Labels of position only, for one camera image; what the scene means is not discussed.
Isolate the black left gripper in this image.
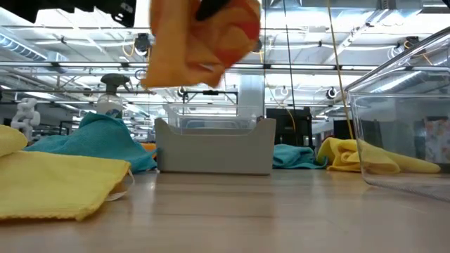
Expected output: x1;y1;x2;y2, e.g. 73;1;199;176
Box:
72;0;137;28

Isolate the teal microfiber towel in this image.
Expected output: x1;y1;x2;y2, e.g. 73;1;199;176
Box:
272;143;328;170
23;111;158;174

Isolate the yellow microfiber towel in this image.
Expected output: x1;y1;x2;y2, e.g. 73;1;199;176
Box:
0;124;135;222
316;136;442;176

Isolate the white spray bottle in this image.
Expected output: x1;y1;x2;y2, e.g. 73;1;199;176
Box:
95;72;131;119

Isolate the black equipment rack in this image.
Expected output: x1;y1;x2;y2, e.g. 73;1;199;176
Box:
266;106;314;148

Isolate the grey plastic basket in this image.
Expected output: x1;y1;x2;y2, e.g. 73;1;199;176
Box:
153;117;278;176

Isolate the large clear plastic basket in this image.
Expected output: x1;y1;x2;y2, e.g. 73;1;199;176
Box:
344;26;450;203

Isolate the colourful patterned board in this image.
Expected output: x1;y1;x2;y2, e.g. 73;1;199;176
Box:
423;117;450;164

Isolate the black gantry frame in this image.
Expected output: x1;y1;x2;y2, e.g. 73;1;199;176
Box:
181;89;239;105

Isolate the black hanging cable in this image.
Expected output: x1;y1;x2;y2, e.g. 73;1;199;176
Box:
283;0;298;119

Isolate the yellow hanging cable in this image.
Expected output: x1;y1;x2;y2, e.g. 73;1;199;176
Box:
326;0;355;141

